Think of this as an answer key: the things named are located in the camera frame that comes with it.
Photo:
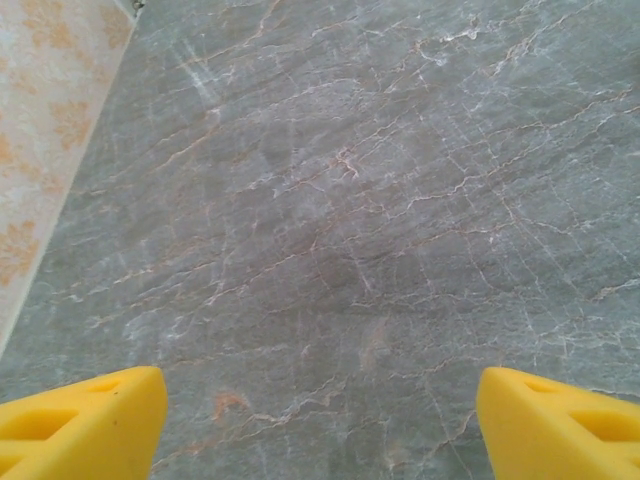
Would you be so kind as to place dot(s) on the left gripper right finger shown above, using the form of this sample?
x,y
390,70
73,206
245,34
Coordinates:
x,y
540,445

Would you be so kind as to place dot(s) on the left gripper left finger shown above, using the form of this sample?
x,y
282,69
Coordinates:
x,y
100,440

